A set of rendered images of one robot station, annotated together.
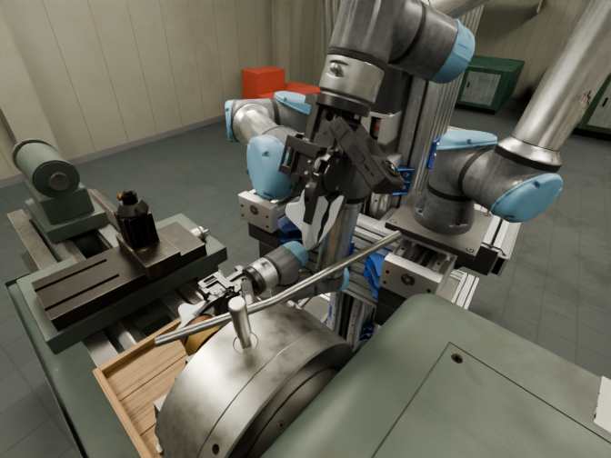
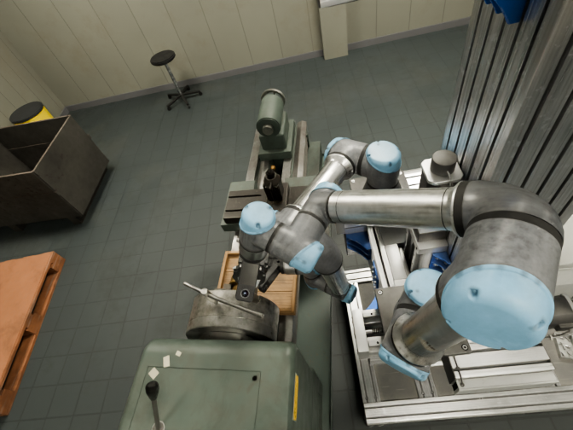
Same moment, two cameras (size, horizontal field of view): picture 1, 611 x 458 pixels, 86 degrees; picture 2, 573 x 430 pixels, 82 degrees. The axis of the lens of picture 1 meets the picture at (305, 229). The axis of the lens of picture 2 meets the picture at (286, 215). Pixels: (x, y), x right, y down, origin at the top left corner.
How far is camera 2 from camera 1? 85 cm
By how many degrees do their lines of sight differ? 49
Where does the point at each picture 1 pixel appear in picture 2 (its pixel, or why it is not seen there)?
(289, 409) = (214, 334)
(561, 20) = not seen: outside the picture
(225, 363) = (205, 303)
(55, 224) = (263, 150)
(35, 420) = not seen: hidden behind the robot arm
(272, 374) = (210, 320)
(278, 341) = (223, 310)
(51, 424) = not seen: hidden behind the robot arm
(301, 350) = (225, 321)
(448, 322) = (273, 366)
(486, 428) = (229, 401)
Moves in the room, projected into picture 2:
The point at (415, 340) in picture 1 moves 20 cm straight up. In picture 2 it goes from (251, 357) to (228, 334)
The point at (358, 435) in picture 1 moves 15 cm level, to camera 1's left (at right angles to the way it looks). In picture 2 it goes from (201, 361) to (180, 322)
